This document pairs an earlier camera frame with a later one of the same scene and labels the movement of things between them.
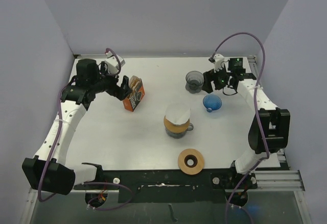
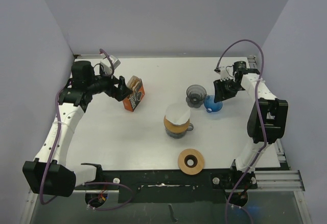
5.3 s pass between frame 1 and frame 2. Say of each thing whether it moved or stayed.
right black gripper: moved
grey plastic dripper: moved
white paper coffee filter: stayed
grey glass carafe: stayed
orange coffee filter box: stayed
